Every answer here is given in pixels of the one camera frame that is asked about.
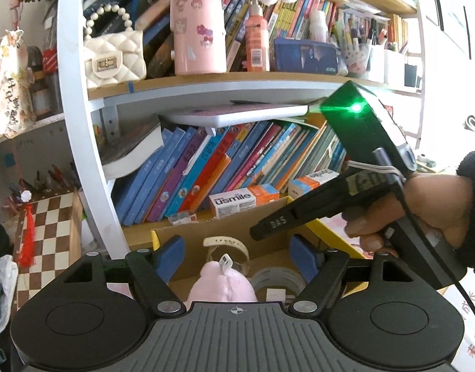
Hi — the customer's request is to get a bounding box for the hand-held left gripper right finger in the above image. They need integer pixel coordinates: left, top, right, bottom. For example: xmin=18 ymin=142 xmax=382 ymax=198
xmin=286 ymin=235 xmax=420 ymax=317

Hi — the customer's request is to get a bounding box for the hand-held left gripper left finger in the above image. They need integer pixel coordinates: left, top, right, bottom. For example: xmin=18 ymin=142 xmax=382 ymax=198
xmin=57 ymin=235 xmax=188 ymax=317

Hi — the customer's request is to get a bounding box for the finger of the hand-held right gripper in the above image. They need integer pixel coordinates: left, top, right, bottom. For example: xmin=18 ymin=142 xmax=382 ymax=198
xmin=250 ymin=201 xmax=319 ymax=241

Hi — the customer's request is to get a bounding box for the brown yellow cardboard box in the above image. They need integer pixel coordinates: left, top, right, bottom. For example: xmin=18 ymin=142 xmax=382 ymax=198
xmin=150 ymin=196 xmax=375 ymax=307

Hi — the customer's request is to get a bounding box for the clear tape roll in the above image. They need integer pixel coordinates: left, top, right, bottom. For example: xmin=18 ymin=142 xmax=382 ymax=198
xmin=251 ymin=267 xmax=306 ymax=303

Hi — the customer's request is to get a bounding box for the cream wrist strap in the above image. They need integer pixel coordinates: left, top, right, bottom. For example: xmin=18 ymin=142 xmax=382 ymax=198
xmin=203 ymin=236 xmax=250 ymax=276

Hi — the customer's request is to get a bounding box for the pink plush toy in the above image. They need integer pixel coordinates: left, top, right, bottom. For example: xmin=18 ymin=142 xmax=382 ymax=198
xmin=185 ymin=254 xmax=259 ymax=312

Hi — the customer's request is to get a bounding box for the person's right hand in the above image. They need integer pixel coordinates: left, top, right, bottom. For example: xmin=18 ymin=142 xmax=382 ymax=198
xmin=344 ymin=174 xmax=475 ymax=259

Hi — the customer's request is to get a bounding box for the small red white box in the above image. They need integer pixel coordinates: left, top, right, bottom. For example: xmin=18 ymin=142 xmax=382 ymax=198
xmin=168 ymin=211 xmax=197 ymax=225

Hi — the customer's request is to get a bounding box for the small white blue orange carton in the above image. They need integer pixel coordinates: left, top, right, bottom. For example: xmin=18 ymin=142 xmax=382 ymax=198
xmin=288 ymin=170 xmax=339 ymax=199

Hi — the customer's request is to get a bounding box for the long white orange carton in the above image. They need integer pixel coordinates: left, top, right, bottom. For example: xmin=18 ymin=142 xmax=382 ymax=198
xmin=209 ymin=184 xmax=280 ymax=218

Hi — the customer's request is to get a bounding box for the clear pen cup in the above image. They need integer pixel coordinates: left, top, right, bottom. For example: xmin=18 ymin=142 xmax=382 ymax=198
xmin=338 ymin=41 xmax=372 ymax=78

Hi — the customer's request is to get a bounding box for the white pen holder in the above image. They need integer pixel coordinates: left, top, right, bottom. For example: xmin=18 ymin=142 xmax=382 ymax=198
xmin=367 ymin=42 xmax=406 ymax=86

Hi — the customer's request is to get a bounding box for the row of blue purple books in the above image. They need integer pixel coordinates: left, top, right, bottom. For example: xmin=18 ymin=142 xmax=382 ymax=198
xmin=113 ymin=120 xmax=350 ymax=226

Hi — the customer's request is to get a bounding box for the blue pencil case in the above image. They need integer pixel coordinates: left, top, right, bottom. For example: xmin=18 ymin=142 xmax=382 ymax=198
xmin=273 ymin=38 xmax=339 ymax=74

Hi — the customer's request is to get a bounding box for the bunch of colourful pens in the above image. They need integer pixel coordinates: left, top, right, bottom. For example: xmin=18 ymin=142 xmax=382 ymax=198
xmin=334 ymin=11 xmax=397 ymax=53

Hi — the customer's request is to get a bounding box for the white bottle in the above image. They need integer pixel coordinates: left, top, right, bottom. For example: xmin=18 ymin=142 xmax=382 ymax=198
xmin=309 ymin=10 xmax=331 ymax=43

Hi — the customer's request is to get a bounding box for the thick grey book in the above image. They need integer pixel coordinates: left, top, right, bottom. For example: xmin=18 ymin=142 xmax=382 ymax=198
xmin=100 ymin=114 xmax=164 ymax=181

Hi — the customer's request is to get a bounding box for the white flat notebook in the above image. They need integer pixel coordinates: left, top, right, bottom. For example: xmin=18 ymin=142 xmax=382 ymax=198
xmin=162 ymin=103 xmax=310 ymax=128

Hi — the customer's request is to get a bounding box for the wooden chessboard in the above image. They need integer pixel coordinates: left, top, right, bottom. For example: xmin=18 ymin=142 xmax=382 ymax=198
xmin=10 ymin=188 xmax=86 ymax=311

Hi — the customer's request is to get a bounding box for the row of slim colourful books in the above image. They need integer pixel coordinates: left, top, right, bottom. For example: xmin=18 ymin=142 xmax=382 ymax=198
xmin=222 ymin=0 xmax=341 ymax=72

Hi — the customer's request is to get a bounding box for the orange bottle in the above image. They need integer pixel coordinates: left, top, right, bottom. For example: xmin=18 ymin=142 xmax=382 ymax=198
xmin=245 ymin=0 xmax=270 ymax=72

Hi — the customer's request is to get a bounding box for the row of dark red pens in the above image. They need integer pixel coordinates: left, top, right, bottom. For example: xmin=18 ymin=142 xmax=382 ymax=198
xmin=7 ymin=163 xmax=81 ymax=204

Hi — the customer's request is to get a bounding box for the red tassel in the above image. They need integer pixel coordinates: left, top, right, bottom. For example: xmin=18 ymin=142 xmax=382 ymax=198
xmin=18 ymin=190 xmax=36 ymax=268

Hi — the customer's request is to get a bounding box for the white cloth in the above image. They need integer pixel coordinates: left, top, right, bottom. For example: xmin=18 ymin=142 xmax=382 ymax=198
xmin=0 ymin=256 xmax=19 ymax=338

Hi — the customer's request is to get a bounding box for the pink printed sheet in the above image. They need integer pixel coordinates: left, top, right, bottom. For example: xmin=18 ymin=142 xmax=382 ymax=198
xmin=325 ymin=215 xmax=475 ymax=372

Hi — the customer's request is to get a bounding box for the pink sticker tumbler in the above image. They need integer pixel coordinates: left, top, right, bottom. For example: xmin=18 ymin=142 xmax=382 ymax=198
xmin=170 ymin=0 xmax=227 ymax=76

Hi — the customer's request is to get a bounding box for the white wooden bookshelf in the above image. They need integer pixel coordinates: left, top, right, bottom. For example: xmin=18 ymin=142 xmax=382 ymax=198
xmin=57 ymin=0 xmax=424 ymax=260

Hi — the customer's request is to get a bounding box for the white quilted pearl purse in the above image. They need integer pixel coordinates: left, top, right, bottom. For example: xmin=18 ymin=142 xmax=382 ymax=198
xmin=83 ymin=3 xmax=147 ymax=90

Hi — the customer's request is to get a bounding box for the white lucky cat figurine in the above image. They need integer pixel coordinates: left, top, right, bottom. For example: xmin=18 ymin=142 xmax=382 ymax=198
xmin=0 ymin=27 xmax=36 ymax=138

